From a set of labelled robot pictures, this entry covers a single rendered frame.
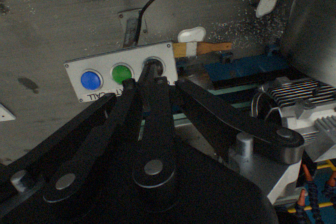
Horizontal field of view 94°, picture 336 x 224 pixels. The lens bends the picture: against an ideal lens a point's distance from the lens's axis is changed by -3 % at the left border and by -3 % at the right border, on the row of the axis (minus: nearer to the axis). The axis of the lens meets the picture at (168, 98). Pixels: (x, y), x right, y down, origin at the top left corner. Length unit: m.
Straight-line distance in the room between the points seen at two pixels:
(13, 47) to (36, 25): 0.11
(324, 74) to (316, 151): 0.26
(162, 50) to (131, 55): 0.05
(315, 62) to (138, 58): 0.29
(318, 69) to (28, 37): 0.68
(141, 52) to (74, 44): 0.35
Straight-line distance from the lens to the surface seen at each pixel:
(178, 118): 0.60
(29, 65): 0.68
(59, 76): 0.67
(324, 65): 0.35
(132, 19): 0.50
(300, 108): 0.49
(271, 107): 0.46
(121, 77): 0.26
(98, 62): 0.27
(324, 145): 0.54
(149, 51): 0.26
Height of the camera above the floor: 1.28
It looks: 45 degrees down
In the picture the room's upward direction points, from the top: 171 degrees clockwise
